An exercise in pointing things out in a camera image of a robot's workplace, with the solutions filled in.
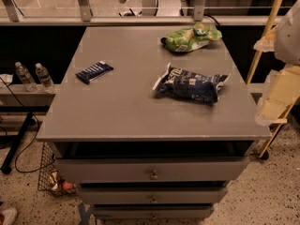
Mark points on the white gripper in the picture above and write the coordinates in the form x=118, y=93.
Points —
x=288, y=38

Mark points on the black wire basket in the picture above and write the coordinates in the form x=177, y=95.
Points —
x=49, y=179

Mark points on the right clear water bottle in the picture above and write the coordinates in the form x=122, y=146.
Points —
x=45, y=78

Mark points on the blue rxbar blueberry bar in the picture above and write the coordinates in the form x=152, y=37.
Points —
x=91, y=73

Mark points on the white sneaker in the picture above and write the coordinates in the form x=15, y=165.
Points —
x=8, y=216

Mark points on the black stand leg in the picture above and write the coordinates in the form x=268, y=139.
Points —
x=5, y=168

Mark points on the clear water bottle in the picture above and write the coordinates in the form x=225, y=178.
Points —
x=45, y=78
x=25, y=76

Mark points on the grey drawer cabinet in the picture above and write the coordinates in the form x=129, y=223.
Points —
x=133, y=153

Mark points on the left clear water bottle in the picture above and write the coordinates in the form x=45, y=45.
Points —
x=25, y=76

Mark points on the green chip bag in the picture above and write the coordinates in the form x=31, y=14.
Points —
x=188, y=40

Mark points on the metal railing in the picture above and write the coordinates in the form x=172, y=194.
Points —
x=112, y=12

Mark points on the blue chip bag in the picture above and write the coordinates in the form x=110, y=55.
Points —
x=179, y=83

